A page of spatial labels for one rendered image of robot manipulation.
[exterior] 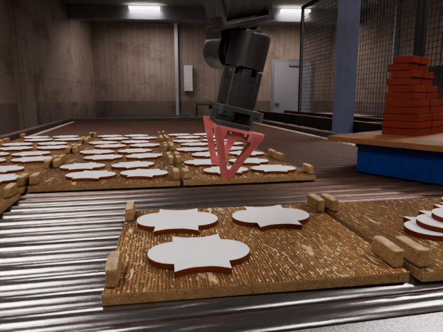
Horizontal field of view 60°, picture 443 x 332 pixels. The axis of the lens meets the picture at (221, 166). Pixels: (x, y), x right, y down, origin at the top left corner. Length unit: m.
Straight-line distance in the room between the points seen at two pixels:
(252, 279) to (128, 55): 9.93
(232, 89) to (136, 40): 9.84
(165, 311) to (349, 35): 2.29
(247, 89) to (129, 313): 0.33
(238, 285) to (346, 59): 2.18
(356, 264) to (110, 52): 10.03
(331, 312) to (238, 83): 0.32
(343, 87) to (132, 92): 8.17
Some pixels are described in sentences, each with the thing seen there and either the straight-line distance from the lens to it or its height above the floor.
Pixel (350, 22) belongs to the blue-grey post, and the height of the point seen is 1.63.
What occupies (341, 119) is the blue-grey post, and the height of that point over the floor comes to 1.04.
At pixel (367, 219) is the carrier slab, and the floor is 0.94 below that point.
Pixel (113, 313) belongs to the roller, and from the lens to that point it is 0.50.
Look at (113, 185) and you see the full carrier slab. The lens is 1.11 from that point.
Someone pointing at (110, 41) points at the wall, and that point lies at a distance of 10.46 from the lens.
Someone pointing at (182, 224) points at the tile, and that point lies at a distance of 0.70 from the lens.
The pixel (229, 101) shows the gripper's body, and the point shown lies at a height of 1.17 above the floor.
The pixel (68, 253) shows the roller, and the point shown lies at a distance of 0.70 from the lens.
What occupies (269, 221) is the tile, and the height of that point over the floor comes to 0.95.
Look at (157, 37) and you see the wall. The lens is 10.31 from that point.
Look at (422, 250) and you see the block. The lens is 0.61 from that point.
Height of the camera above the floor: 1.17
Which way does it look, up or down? 10 degrees down
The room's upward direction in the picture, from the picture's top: straight up
